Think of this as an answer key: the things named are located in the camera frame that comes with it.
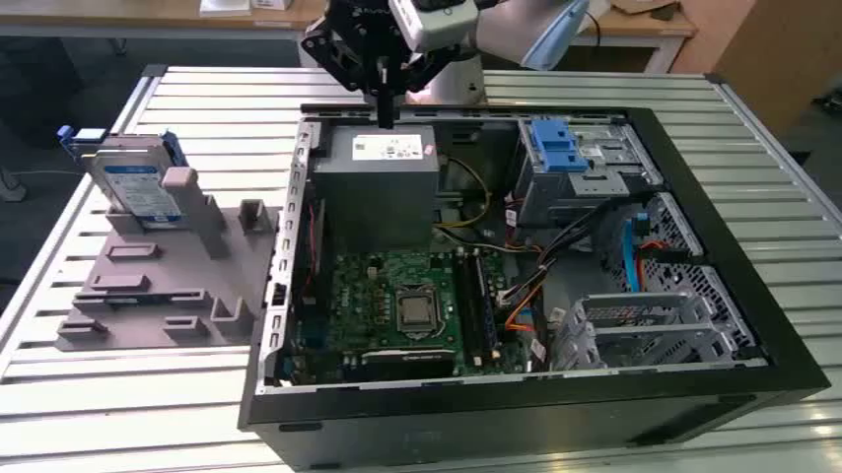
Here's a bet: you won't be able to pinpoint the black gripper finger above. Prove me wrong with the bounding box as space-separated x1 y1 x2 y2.
301 22 390 130
386 46 462 130

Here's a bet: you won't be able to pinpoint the hard disk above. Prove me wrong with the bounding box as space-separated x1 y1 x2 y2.
57 125 190 231

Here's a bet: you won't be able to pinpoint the metal disk bay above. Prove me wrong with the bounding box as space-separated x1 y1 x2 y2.
549 290 745 373

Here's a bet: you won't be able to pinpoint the large white box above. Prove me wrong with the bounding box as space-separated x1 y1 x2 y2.
199 0 251 19

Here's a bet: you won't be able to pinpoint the blue drive latch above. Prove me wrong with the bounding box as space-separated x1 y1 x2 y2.
530 119 588 172

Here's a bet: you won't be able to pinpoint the grey power supply unit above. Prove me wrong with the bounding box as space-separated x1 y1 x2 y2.
309 124 441 252

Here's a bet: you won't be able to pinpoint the metal optical drive cage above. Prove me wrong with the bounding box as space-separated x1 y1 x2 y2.
513 117 664 228

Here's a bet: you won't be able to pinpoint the brown cardboard piece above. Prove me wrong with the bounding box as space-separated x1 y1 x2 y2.
609 0 680 21

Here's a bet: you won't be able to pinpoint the green motherboard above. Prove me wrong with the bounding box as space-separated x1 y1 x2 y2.
289 248 534 383

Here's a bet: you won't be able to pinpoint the CPU socket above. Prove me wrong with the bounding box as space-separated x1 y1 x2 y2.
392 283 442 342

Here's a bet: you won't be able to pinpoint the black waste bin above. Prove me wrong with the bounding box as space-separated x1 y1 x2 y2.
0 36 85 149

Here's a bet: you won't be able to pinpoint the silver CPU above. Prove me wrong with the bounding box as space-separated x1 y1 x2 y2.
398 297 437 332

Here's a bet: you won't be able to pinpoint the RAM stick in slot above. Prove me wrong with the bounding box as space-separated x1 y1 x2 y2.
474 253 504 360

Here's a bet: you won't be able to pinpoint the grey parts rack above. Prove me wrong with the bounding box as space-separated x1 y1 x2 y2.
55 167 282 352

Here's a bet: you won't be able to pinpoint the grey stand foot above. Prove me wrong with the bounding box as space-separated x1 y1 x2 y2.
0 165 30 203

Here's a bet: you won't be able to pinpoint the black graphics card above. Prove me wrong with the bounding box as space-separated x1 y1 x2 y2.
341 347 457 381

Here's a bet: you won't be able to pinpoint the black PC case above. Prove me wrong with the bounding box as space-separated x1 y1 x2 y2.
235 102 832 469

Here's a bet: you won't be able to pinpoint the yellow wires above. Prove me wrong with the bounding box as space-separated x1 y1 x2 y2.
433 156 493 231

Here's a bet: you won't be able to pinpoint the black desk cable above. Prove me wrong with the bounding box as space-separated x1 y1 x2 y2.
584 9 605 50

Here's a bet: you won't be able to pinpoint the wooden desk white frame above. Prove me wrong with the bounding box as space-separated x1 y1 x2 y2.
0 0 700 75

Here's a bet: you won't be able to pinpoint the black cable bundle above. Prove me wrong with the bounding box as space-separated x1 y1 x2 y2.
500 196 633 306

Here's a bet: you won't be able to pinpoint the blue SATA wire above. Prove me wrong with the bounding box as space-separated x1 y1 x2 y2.
618 211 653 297

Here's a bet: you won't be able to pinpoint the red black power wire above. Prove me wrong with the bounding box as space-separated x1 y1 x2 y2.
638 239 706 263

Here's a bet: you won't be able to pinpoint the orange wires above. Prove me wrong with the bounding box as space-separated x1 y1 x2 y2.
505 304 538 334

